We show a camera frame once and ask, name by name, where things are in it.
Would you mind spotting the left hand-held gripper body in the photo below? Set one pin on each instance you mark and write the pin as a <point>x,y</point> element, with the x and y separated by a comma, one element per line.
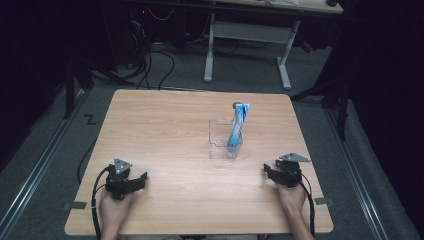
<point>118,180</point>

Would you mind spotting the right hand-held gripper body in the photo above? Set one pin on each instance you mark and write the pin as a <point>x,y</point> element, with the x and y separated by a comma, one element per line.
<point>290,171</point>

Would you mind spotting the white blue toothpaste tube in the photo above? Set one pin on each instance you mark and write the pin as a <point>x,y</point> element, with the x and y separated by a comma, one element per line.
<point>237,126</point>

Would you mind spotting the clear plastic organizer box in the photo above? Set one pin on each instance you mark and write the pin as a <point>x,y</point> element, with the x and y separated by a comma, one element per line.
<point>218,140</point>

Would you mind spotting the person's right hand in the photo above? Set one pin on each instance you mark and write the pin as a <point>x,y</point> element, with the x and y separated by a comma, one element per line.
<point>291,198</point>

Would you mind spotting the grey tape piece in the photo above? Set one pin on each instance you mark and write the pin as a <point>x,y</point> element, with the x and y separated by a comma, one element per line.
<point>75,205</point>
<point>324,201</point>

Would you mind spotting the black tape floor mark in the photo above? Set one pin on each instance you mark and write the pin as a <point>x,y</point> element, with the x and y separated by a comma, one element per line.
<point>90,119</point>

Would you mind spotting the black metal stand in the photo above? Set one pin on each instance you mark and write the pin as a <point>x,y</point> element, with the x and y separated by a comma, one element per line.
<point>71,86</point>
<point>333,96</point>

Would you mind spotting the small red object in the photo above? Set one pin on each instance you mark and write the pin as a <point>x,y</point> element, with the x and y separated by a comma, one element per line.
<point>307,47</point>

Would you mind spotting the white-legged wooden desk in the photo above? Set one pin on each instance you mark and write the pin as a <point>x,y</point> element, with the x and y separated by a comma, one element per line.
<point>250,31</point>

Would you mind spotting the aluminium floor rail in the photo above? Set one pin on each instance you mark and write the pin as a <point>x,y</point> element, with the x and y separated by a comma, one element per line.
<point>356,173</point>
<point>36,166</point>

